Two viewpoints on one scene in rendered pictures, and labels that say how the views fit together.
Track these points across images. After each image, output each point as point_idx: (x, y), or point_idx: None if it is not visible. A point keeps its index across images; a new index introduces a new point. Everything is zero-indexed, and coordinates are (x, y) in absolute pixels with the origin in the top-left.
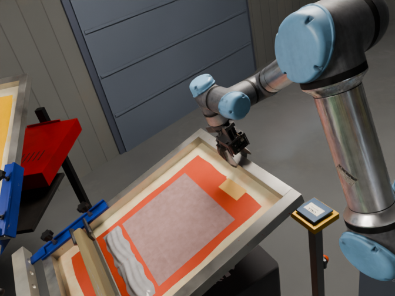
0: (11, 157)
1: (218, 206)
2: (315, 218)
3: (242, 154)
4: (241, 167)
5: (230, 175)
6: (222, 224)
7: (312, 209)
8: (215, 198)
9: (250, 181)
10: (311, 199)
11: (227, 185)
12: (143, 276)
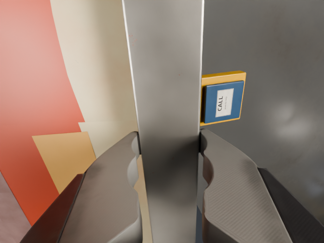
0: None
1: (8, 197)
2: (211, 120)
3: (203, 151)
4: (146, 193)
5: (100, 130)
6: (6, 239)
7: (222, 102)
8: (5, 168)
9: (142, 201)
10: (238, 82)
11: (69, 157)
12: None
